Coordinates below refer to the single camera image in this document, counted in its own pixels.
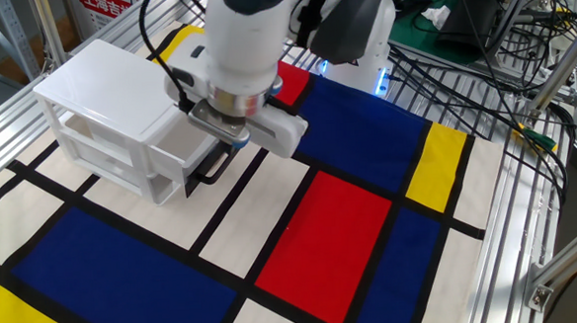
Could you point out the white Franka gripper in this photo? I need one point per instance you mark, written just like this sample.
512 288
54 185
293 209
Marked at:
282 132

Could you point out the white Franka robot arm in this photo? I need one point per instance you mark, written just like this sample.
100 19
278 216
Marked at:
252 35

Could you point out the white plain closed drawer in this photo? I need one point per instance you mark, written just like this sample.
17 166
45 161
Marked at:
163 189

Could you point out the white plastic drawer cabinet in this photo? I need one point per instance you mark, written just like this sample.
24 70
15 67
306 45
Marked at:
111 86

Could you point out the Mondrian pattern tablecloth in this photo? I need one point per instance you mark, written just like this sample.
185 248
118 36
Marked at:
323 249

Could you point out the red and white sign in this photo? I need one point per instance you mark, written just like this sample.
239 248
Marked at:
107 5

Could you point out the green mat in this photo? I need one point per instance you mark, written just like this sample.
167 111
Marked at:
410 31

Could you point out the white crumpled paper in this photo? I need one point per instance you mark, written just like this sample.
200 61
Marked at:
436 16

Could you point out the black box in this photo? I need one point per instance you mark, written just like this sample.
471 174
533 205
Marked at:
469 18

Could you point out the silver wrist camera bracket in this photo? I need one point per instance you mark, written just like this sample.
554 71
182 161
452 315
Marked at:
217 121

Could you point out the thin metal upright post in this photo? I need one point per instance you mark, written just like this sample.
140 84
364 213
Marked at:
49 30

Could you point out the grey perforated shelf post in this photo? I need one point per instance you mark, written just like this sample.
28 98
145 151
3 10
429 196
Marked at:
12 32

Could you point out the slanted aluminium frame post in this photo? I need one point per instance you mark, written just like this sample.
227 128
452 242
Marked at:
565 63

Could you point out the aluminium brace with bracket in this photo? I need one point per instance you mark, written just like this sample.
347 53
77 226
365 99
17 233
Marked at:
566 261

